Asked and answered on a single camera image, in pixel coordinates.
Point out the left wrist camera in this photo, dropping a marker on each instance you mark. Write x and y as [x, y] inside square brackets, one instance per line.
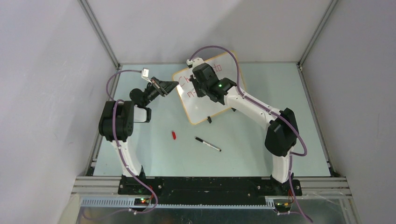
[145, 73]

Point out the black capped marker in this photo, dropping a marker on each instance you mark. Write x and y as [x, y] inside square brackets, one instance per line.
[208, 144]

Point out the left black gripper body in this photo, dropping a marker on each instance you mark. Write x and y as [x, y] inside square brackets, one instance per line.
[150, 93]

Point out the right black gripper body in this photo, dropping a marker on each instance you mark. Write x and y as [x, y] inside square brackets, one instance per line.
[200, 89]

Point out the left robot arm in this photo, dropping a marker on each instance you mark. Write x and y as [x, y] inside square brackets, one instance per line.
[118, 117]

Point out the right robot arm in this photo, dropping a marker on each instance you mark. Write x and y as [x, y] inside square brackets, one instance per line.
[280, 125]

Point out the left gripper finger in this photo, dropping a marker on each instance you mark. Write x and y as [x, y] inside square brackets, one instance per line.
[160, 86]
[171, 85]

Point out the aluminium frame front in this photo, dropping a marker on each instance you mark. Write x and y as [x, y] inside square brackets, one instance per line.
[102, 191]

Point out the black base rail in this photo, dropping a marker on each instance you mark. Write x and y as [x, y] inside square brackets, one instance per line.
[204, 191]

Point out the yellow-framed whiteboard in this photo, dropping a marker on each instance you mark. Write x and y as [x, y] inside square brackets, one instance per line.
[199, 109]

